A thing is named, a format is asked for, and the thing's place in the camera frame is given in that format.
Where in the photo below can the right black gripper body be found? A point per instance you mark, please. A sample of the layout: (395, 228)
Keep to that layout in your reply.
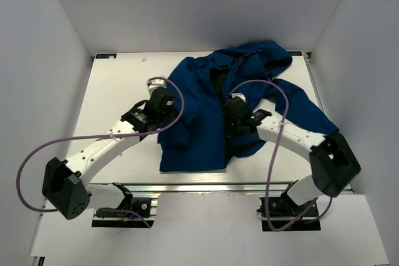
(233, 129)

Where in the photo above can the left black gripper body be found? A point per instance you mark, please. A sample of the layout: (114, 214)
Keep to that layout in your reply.
(166, 116)

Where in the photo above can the blue hooded zip jacket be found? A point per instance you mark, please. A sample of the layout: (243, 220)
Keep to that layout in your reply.
(198, 142)

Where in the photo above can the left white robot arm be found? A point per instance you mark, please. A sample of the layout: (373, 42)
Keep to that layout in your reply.
(67, 183)

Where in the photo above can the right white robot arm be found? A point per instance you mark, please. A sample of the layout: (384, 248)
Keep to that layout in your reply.
(332, 161)

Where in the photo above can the left blue table label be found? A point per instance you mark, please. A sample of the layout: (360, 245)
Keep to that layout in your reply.
(105, 56)

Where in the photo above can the blue table label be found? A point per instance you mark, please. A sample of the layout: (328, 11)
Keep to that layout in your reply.
(295, 53)
(105, 56)

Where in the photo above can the right blue table label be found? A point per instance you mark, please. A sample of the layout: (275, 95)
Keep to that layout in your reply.
(295, 53)

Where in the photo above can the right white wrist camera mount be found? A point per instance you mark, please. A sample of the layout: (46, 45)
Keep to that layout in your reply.
(239, 95)

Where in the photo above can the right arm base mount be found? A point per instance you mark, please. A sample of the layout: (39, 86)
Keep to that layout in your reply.
(282, 211)

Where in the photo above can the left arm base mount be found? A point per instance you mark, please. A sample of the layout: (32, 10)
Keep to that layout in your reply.
(115, 206)

